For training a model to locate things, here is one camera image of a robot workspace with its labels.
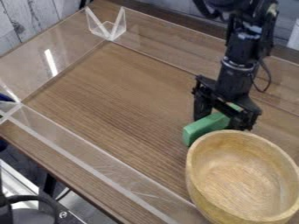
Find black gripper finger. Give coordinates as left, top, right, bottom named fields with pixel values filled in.
left=193, top=93, right=212, bottom=121
left=228, top=112, right=252, bottom=130

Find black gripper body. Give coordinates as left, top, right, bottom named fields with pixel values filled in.
left=191, top=59, right=261, bottom=128

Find green rectangular block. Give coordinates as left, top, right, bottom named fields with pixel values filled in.
left=181, top=111, right=229, bottom=147

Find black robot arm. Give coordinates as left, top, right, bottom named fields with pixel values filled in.
left=192, top=0, right=279, bottom=130

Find light wooden bowl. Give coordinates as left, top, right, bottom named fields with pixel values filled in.
left=185, top=130, right=299, bottom=224

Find black table leg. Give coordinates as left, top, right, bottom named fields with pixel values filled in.
left=42, top=174, right=57, bottom=197

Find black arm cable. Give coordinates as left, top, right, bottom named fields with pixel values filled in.
left=251, top=58, right=273, bottom=93

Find clear acrylic corner bracket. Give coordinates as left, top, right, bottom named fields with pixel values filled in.
left=85, top=7, right=127, bottom=41

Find clear acrylic wall panel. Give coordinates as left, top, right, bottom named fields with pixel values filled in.
left=0, top=89, right=179, bottom=224

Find black cable loop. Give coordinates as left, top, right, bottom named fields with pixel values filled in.
left=0, top=194, right=60, bottom=224

